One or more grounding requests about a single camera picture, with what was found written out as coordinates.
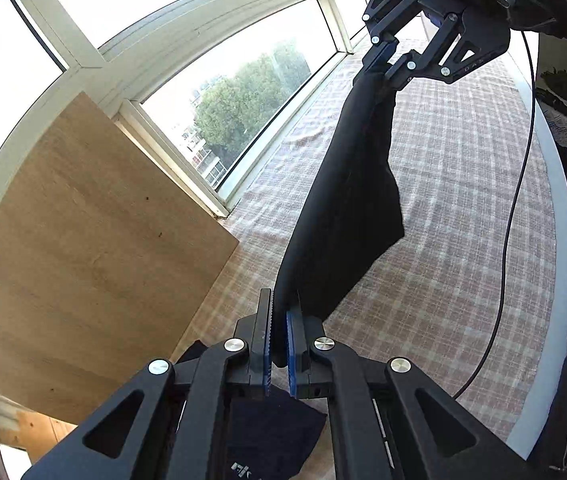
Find black shorts with yellow stripes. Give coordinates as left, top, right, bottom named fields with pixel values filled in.
left=270, top=73, right=405, bottom=367

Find folded navy blue garment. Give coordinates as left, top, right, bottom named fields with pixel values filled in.
left=175, top=339, right=329, bottom=480

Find pine plank panel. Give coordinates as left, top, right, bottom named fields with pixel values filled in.
left=0, top=411, right=76, bottom=464

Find pink plaid tablecloth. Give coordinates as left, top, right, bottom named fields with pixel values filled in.
left=176, top=56, right=556, bottom=439

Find light wooden board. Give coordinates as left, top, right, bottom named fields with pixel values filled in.
left=0, top=94, right=238, bottom=422

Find black cable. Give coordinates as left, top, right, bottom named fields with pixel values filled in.
left=451, top=29, right=537, bottom=402

